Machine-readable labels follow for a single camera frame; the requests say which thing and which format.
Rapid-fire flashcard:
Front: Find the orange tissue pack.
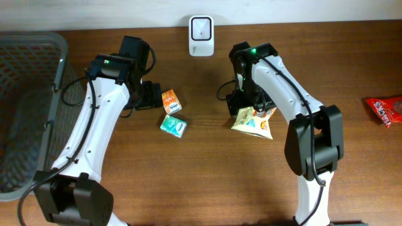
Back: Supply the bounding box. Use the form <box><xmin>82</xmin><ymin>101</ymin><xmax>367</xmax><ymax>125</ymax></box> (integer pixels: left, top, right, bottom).
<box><xmin>161</xmin><ymin>89</ymin><xmax>182</xmax><ymax>115</ymax></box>

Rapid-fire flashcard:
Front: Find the beige chips bag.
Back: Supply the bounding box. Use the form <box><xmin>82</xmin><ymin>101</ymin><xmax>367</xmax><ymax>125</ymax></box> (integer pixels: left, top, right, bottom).
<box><xmin>231</xmin><ymin>107</ymin><xmax>276</xmax><ymax>139</ymax></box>

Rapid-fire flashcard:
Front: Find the teal tissue pack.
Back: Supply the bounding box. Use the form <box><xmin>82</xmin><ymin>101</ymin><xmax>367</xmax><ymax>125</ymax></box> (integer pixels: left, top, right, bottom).
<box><xmin>160</xmin><ymin>115</ymin><xmax>187</xmax><ymax>138</ymax></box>

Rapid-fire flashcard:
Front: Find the red Hacks snack bag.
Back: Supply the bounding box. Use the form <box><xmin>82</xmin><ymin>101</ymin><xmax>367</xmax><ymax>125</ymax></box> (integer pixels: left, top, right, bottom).
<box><xmin>365</xmin><ymin>96</ymin><xmax>401</xmax><ymax>129</ymax></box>

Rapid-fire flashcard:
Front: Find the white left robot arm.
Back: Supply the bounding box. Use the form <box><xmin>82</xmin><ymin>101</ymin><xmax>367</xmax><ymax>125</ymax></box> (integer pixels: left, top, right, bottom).
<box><xmin>33</xmin><ymin>50</ymin><xmax>155</xmax><ymax>225</ymax></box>

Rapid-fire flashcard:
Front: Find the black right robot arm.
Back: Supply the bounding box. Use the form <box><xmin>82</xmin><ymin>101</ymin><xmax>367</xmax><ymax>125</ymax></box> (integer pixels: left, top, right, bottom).
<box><xmin>226</xmin><ymin>41</ymin><xmax>344</xmax><ymax>225</ymax></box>

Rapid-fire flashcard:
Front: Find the grey plastic mesh basket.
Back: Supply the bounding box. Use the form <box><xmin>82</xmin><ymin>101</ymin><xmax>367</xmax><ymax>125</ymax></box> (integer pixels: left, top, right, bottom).
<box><xmin>1</xmin><ymin>32</ymin><xmax>85</xmax><ymax>202</ymax></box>

